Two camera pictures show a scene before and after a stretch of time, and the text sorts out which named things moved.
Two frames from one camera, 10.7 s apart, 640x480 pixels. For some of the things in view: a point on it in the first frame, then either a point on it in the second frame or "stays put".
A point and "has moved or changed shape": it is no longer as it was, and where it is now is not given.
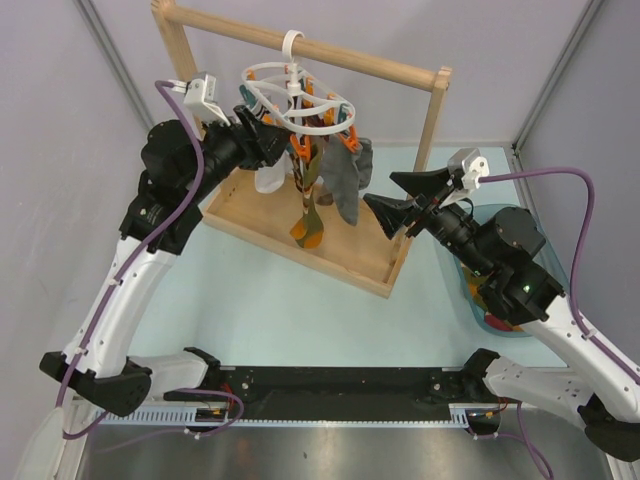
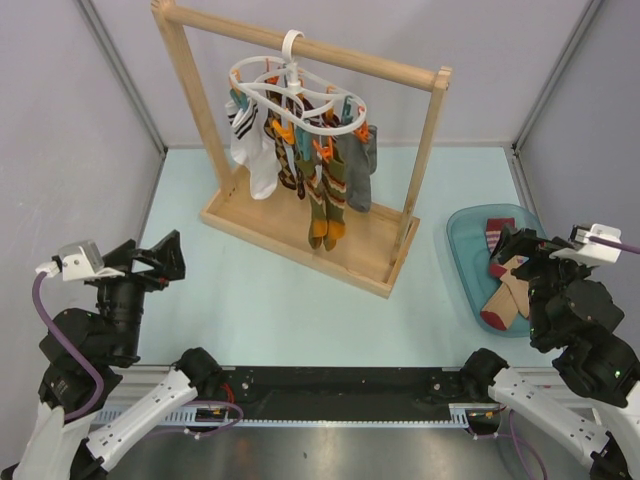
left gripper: [259, 145] -> [167, 256]
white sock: [270, 179] has moved or changed shape
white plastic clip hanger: [293, 98] has moved or changed shape
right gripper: [430, 190] -> [525, 241]
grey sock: [364, 162] -> [372, 148]
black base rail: [344, 393] stays put
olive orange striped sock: [308, 229] has moved or changed shape
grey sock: [341, 172] stays put
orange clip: [305, 151] -> [327, 151]
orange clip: [352, 141] -> [362, 132]
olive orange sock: [474, 283] -> [335, 201]
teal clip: [248, 95] has moved or changed shape
